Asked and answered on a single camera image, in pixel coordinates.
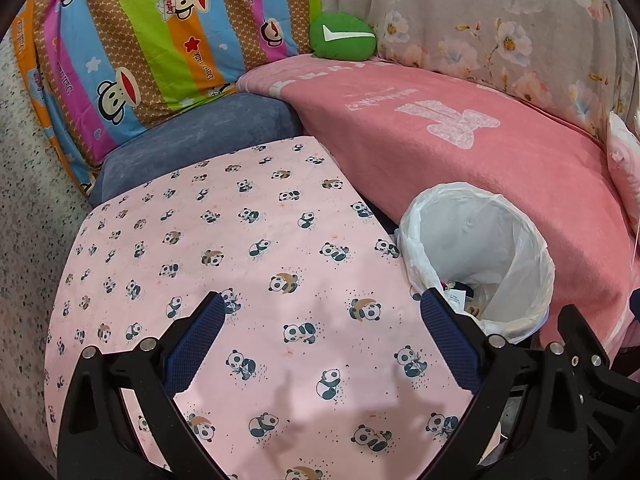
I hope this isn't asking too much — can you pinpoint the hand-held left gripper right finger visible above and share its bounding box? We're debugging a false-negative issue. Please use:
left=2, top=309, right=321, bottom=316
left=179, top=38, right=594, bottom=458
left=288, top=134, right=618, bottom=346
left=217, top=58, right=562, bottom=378
left=420, top=287, right=601, bottom=480

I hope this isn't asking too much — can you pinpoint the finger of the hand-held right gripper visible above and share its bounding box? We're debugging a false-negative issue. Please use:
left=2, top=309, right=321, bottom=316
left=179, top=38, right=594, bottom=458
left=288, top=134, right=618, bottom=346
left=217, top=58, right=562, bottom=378
left=557, top=304, right=640, bottom=461

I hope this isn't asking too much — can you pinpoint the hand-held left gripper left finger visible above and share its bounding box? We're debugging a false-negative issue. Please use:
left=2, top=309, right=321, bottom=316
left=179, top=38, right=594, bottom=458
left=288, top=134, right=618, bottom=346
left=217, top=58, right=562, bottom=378
left=56, top=291, right=236, bottom=480

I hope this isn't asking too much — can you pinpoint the trash bin with white liner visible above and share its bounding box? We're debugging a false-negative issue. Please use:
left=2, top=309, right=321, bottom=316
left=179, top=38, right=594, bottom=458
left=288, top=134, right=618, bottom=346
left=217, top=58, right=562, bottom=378
left=395, top=182, right=556, bottom=346

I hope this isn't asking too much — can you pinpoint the pink panda print sheet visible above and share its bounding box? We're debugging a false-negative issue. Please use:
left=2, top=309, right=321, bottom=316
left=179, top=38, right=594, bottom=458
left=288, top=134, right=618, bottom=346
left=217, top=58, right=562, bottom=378
left=44, top=136, right=481, bottom=480

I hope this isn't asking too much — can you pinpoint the pink blanket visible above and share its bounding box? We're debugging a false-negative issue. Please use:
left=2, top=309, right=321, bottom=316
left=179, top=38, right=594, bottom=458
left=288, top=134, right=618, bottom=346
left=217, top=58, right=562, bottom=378
left=235, top=52, right=640, bottom=356

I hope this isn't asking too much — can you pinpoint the grey speckled cloth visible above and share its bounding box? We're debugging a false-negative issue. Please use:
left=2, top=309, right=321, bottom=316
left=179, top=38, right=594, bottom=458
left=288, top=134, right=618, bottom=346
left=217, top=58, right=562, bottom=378
left=0, top=35, right=101, bottom=461

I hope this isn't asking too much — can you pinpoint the blue cushion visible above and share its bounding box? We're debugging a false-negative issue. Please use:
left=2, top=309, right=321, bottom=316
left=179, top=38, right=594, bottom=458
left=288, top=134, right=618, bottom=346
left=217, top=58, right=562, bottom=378
left=90, top=92, right=303, bottom=206

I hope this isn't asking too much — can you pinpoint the pink pillow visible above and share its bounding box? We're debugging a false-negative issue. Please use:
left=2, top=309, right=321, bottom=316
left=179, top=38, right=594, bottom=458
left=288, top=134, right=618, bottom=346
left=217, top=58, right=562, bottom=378
left=606, top=110, right=640, bottom=233

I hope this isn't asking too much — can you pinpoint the green plush toy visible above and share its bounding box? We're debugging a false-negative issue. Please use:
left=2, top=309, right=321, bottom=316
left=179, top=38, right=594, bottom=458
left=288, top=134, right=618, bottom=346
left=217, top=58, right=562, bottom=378
left=309, top=10, right=377, bottom=60

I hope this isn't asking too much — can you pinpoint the grey floral bed sheet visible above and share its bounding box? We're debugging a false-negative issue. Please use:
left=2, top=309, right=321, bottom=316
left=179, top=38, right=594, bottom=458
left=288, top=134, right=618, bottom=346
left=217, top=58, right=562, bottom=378
left=315, top=0, right=636, bottom=141

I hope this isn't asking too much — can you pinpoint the striped monkey print pillow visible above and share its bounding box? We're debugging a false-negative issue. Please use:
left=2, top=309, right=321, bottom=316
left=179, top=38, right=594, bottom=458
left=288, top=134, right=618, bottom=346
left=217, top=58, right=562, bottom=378
left=10, top=0, right=326, bottom=196

